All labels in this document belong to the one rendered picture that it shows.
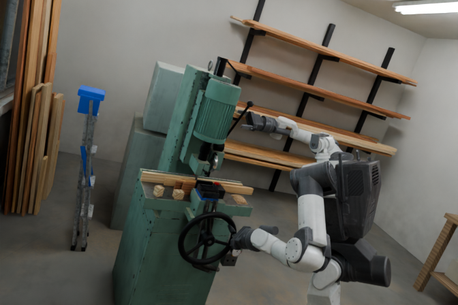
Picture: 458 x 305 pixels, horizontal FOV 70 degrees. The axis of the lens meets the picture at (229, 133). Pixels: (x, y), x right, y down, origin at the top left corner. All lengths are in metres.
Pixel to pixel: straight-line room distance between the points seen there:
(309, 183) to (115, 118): 3.19
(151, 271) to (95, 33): 2.79
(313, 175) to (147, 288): 1.13
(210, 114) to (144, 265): 0.84
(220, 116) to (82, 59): 2.61
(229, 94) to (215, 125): 0.17
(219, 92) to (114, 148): 2.76
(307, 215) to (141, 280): 1.06
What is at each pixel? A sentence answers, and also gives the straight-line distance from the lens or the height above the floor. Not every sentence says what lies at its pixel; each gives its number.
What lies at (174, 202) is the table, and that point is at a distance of 1.67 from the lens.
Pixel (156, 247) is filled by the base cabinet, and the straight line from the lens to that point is 1.80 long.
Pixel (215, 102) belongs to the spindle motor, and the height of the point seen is 1.41.
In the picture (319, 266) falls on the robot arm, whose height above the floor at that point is 1.10.
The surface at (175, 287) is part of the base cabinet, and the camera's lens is 2.01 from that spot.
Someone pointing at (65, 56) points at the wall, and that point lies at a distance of 4.05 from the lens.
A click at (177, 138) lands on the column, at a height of 1.11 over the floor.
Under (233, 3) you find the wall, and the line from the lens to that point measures 4.12.
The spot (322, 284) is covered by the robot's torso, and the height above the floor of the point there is 0.89.
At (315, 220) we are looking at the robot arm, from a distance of 1.15.
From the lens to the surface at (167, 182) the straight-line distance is 1.79.
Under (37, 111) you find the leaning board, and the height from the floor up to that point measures 0.85.
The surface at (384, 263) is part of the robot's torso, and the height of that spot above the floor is 1.09.
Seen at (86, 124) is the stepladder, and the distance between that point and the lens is 2.33.
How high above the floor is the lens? 1.65
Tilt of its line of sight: 13 degrees down
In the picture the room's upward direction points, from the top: 18 degrees clockwise
